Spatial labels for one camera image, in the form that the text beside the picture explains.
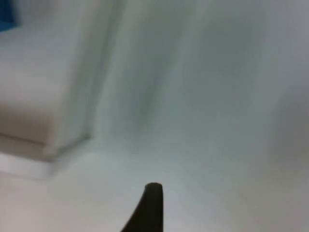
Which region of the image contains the blue block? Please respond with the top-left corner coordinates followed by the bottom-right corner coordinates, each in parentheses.
top-left (0, 0), bottom-right (22, 32)

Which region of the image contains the grey chest of drawers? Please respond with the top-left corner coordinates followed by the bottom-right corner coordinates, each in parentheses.
top-left (0, 0), bottom-right (116, 165)

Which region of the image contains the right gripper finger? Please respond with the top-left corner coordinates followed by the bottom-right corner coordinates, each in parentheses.
top-left (120, 182), bottom-right (165, 232)

